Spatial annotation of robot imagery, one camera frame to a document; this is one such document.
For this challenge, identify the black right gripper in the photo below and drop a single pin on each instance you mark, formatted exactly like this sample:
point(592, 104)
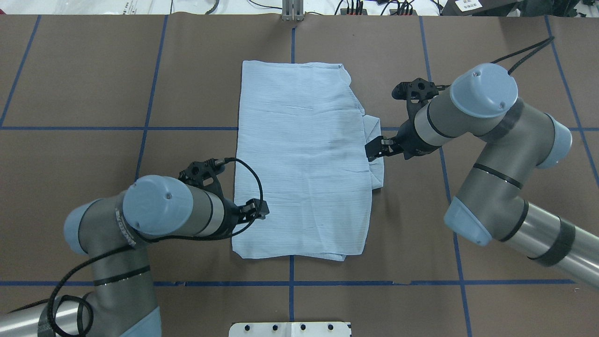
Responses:
point(410, 141)

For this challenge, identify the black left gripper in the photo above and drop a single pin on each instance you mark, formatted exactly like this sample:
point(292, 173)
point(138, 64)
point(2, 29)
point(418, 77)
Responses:
point(230, 212)

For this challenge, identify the light blue button shirt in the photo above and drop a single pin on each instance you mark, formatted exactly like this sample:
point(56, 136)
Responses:
point(303, 131)

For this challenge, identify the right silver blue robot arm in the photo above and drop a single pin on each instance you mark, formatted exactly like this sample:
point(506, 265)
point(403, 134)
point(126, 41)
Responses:
point(518, 138)

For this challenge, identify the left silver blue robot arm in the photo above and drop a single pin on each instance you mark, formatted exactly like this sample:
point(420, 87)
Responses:
point(112, 293)

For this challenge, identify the black box with label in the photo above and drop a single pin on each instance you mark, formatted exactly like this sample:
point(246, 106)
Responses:
point(482, 8)

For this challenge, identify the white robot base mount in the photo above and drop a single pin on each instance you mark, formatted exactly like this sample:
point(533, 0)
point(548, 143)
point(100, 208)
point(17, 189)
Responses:
point(291, 329)

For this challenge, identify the black cable cluster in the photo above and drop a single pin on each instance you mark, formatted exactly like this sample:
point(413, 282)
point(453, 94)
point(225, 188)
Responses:
point(372, 7)

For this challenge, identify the grey aluminium frame post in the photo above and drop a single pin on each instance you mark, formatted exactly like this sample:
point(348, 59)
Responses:
point(293, 10)

